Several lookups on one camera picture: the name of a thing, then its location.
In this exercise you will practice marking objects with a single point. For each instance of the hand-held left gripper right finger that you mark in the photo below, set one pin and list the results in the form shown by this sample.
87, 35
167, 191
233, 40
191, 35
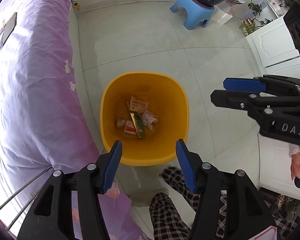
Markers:
186, 165

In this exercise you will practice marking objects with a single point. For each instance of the yellow trash bin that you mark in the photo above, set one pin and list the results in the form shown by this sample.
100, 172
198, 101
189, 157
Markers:
165, 110

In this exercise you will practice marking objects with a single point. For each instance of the white paper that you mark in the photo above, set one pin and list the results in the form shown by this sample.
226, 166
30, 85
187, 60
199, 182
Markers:
150, 118

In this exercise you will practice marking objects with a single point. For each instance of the long yellow box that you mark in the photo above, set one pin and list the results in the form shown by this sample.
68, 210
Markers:
138, 127

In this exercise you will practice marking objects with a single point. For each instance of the orange and white medicine box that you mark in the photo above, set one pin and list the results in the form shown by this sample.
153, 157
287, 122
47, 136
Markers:
129, 128

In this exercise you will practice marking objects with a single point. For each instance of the plaid pajama pants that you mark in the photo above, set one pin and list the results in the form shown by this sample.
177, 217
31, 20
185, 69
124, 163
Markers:
165, 212

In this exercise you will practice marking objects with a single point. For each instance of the purple floral bedsheet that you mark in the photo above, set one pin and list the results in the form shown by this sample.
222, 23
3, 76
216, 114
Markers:
35, 92

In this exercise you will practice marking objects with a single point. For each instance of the person's right hand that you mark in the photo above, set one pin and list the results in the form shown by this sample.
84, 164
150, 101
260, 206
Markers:
296, 165

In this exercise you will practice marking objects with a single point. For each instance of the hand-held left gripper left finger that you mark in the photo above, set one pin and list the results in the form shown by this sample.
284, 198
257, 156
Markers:
113, 165

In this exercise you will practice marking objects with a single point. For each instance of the blue plastic stool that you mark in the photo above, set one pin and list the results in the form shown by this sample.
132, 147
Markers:
190, 12

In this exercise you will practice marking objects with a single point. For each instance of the white cabinet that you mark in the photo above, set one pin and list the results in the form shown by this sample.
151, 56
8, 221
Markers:
270, 42

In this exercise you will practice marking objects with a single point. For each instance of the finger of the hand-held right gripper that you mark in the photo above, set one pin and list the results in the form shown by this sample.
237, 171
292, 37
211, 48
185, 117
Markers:
227, 98
242, 84

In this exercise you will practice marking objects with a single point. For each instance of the green leafy plant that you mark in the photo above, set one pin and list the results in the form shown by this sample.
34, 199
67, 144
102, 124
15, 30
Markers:
252, 22

